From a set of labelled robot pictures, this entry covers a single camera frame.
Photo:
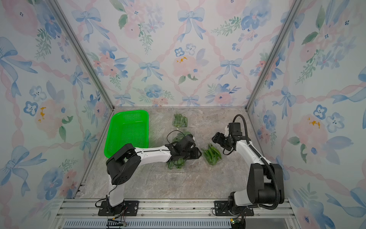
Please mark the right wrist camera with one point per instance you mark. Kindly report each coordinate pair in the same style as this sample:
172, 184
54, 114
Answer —
235, 129

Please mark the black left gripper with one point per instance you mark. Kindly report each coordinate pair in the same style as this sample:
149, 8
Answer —
196, 155

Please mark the aluminium corner post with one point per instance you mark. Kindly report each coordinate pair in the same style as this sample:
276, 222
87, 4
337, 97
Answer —
61, 18
289, 20

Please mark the aluminium corner post left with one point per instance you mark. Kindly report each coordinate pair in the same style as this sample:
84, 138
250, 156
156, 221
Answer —
61, 18

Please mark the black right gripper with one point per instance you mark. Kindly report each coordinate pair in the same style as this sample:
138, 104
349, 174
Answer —
218, 138

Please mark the green plastic basket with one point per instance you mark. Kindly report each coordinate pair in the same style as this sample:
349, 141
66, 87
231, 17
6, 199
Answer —
128, 127

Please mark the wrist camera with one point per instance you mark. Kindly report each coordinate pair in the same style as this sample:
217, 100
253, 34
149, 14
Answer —
235, 129
186, 142

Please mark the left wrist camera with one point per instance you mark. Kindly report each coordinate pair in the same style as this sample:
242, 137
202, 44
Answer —
186, 142

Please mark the aluminium corner post right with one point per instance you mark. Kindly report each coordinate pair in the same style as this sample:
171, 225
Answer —
289, 20

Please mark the clear pepper container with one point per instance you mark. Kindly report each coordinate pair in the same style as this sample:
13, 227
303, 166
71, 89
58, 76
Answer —
179, 120
211, 154
177, 165

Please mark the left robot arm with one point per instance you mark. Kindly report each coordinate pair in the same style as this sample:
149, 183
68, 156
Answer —
122, 165

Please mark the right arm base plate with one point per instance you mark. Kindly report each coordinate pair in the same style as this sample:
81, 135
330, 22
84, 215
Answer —
223, 208

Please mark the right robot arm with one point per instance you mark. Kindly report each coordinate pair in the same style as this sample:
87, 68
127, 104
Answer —
265, 183

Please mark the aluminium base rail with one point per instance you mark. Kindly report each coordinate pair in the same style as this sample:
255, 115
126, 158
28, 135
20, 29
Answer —
170, 214

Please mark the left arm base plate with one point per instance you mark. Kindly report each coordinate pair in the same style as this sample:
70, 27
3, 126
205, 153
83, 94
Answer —
126, 208

